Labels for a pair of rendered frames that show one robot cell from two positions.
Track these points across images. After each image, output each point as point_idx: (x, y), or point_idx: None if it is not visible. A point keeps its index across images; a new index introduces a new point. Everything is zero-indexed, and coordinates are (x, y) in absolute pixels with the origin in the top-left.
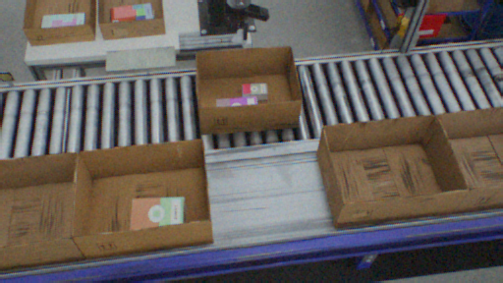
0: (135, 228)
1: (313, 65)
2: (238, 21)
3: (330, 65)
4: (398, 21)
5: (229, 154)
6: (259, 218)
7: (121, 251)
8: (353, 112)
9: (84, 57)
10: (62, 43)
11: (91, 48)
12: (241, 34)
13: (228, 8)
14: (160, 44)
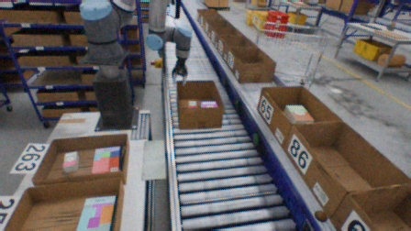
0: (312, 118)
1: (170, 93)
2: (186, 66)
3: (171, 88)
4: (156, 62)
5: (248, 102)
6: None
7: None
8: None
9: (144, 197)
10: (121, 219)
11: (134, 192)
12: (184, 77)
13: (184, 61)
14: (140, 148)
